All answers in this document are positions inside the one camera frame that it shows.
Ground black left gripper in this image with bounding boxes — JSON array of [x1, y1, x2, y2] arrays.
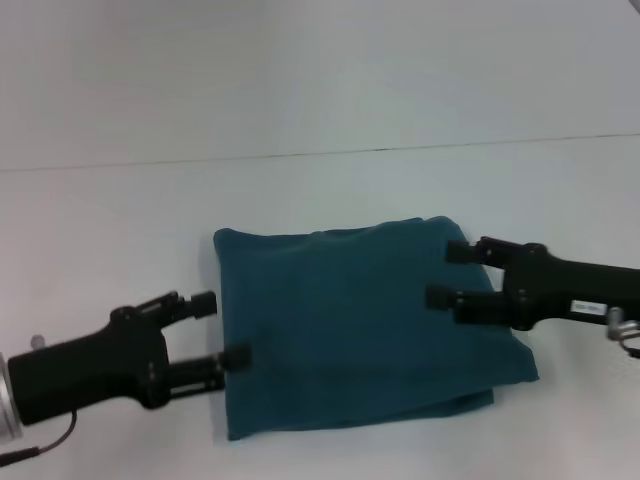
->
[[7, 291, 252, 427]]

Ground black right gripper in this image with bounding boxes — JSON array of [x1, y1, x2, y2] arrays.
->
[[425, 235, 640, 332]]

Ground teal blue shirt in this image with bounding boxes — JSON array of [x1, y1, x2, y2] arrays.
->
[[212, 215, 541, 441]]

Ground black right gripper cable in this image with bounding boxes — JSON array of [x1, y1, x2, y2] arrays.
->
[[605, 306, 640, 359]]

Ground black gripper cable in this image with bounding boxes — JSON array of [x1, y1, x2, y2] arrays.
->
[[605, 306, 640, 359], [0, 410, 79, 459]]

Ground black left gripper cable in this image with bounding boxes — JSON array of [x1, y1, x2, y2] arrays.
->
[[0, 410, 79, 459]]

